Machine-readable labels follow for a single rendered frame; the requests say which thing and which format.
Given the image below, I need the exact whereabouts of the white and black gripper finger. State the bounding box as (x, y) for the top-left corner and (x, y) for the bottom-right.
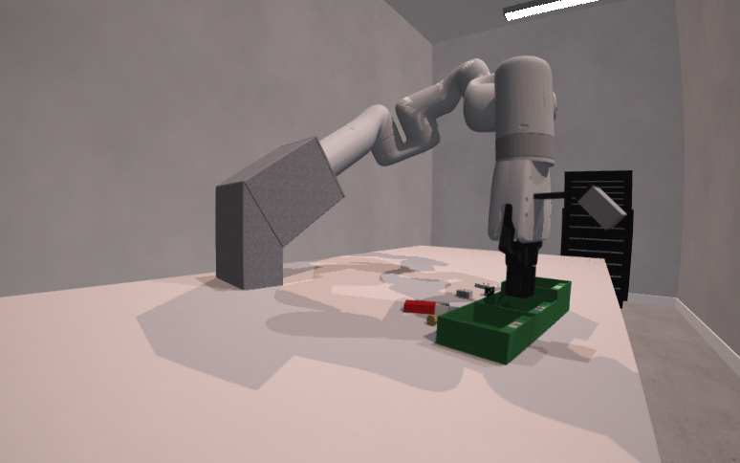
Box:
(528, 241), (542, 297)
(498, 204), (532, 298)

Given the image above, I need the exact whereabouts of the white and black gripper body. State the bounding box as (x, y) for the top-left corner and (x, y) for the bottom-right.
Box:
(488, 157), (555, 243)

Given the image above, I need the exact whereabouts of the white domino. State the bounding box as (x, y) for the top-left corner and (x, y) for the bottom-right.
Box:
(474, 282), (501, 291)

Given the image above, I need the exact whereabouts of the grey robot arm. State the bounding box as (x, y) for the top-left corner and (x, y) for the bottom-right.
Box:
(319, 55), (627, 230)

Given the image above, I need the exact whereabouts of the green compartment tray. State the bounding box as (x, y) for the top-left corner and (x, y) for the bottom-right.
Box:
(436, 276), (572, 365)

